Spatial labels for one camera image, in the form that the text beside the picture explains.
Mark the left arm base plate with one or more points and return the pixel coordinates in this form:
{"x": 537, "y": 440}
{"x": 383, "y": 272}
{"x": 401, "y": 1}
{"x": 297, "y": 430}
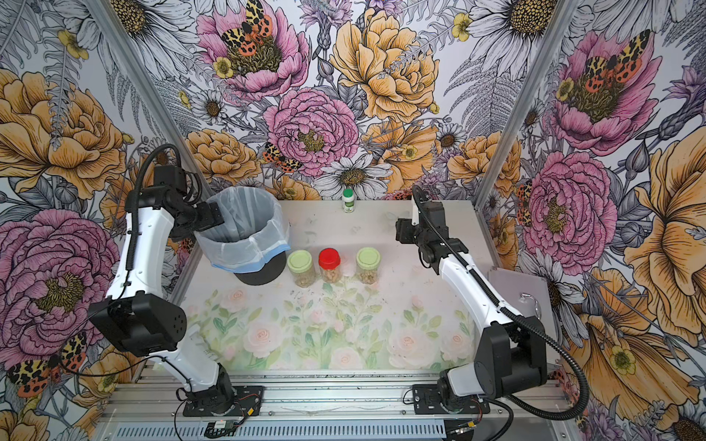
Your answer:
{"x": 242, "y": 401}

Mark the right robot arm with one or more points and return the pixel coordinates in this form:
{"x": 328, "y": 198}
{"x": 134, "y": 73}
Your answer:
{"x": 507, "y": 358}

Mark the green-lid peanut jar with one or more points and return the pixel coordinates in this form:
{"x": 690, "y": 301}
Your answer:
{"x": 301, "y": 265}
{"x": 368, "y": 260}

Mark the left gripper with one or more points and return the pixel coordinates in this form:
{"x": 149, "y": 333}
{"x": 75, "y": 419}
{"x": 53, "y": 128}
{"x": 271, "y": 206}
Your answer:
{"x": 209, "y": 218}

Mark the silver first aid case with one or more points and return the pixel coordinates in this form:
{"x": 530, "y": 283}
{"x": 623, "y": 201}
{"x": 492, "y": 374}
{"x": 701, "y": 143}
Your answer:
{"x": 528, "y": 294}

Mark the red-lid peanut jar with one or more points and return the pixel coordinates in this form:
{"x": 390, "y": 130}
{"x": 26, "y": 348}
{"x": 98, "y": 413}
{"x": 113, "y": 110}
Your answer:
{"x": 329, "y": 261}

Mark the small green-cap white bottle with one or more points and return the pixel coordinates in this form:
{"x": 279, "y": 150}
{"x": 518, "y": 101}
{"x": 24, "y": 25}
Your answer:
{"x": 348, "y": 200}

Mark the aluminium front rail frame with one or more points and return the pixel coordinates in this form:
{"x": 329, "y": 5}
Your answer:
{"x": 317, "y": 405}

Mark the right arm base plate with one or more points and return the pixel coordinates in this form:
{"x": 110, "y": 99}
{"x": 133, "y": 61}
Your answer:
{"x": 429, "y": 399}

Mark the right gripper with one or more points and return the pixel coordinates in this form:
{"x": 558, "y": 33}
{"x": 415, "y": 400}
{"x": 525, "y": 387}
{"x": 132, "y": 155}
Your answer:
{"x": 406, "y": 231}

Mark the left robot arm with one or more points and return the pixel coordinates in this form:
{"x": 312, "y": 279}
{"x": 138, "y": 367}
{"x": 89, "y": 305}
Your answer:
{"x": 136, "y": 318}

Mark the black trash bin with liner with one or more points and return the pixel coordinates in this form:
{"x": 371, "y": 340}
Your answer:
{"x": 253, "y": 241}

